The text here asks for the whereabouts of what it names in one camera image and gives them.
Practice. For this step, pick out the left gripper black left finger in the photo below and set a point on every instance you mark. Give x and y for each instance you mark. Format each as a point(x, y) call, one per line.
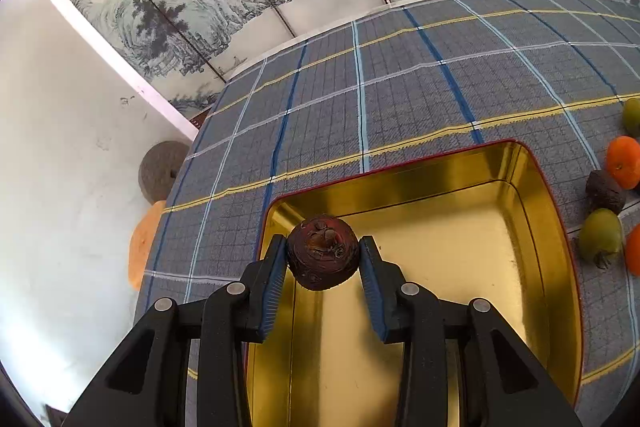
point(143, 382)

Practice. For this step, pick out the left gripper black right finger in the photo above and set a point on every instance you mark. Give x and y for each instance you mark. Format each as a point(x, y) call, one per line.
point(501, 382)

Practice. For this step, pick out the smooth orange fruit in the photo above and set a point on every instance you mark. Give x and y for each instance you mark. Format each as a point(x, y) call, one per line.
point(632, 251)

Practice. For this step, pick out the dark brown mangosteen fruit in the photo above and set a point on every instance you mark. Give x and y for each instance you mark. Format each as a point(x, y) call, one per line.
point(322, 252)

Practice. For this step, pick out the orange tangerine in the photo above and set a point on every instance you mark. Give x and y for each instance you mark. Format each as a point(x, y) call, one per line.
point(622, 161)

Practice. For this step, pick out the green round fruit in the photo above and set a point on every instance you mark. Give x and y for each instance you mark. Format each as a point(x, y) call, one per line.
point(631, 117)

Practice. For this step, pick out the orange round cushion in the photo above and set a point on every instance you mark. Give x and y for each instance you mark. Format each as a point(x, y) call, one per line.
point(141, 242)

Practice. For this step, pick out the gold and red toffee tin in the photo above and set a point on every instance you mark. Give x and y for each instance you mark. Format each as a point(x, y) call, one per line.
point(478, 223)

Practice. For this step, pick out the green fruit with stem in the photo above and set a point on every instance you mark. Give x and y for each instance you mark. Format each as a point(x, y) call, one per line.
point(601, 238)

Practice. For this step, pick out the dark brown passion fruit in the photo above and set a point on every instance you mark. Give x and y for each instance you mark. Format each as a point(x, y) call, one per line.
point(603, 192)

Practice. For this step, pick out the grey plaid tablecloth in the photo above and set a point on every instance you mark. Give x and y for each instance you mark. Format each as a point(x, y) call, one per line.
point(411, 81)

